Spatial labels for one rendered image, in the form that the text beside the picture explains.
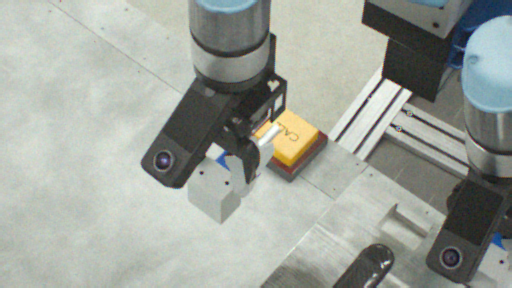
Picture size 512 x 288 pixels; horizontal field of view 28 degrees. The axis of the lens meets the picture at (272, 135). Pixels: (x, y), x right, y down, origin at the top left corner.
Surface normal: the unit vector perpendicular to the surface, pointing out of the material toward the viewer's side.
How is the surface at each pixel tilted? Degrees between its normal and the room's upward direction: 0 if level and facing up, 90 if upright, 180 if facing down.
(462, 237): 37
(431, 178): 0
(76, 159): 0
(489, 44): 11
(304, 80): 0
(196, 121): 33
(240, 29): 90
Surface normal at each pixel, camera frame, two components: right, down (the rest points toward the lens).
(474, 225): -0.42, -0.11
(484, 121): -0.63, 0.70
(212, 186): 0.04, -0.57
